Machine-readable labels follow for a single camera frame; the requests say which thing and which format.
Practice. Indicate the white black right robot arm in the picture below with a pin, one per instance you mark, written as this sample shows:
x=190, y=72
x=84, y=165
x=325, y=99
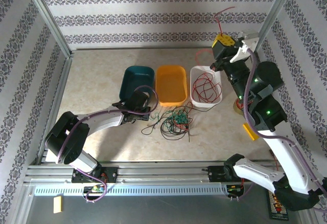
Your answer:
x=258, y=173

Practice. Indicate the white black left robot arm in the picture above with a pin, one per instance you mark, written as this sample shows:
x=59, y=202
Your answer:
x=102, y=122

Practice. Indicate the teal plastic bin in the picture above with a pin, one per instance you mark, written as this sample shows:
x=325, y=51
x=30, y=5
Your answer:
x=135, y=77

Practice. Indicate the orange plastic bin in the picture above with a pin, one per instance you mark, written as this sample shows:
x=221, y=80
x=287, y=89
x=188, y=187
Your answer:
x=169, y=83

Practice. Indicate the round red gold tin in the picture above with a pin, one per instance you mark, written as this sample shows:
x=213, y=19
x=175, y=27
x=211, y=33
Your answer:
x=238, y=108

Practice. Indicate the white plastic bin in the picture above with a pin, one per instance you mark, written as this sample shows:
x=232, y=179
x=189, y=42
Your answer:
x=204, y=104

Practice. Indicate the yellow flat stick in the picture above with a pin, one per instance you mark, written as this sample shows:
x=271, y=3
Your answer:
x=251, y=132

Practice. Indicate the thin red power lead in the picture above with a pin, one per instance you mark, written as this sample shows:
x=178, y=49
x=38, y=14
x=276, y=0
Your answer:
x=277, y=164

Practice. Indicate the small circuit board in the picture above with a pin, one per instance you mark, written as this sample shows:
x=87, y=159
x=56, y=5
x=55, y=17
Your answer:
x=95, y=189
x=233, y=189

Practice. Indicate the grey metal sheet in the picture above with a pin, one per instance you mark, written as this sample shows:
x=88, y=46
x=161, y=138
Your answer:
x=166, y=208

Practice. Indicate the pale yellow block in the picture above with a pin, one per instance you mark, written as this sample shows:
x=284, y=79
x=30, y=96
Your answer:
x=58, y=204

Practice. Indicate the black yellow connector board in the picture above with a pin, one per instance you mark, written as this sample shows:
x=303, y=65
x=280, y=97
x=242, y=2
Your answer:
x=279, y=212

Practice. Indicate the thin aluminium edge rail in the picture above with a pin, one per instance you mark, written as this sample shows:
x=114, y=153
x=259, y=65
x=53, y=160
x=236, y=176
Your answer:
x=153, y=48

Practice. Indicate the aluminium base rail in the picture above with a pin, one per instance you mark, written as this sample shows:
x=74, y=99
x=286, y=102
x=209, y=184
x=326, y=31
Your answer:
x=158, y=173

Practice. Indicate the aluminium frame post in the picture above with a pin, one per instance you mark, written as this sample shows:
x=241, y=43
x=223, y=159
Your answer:
x=47, y=17
x=277, y=9

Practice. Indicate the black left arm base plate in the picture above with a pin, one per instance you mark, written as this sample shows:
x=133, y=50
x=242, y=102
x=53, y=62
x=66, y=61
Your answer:
x=112, y=174

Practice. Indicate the aluminium side rail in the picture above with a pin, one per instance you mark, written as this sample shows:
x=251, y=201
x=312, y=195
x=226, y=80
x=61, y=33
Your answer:
x=55, y=106

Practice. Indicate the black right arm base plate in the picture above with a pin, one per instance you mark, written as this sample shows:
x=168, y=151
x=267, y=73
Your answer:
x=215, y=174

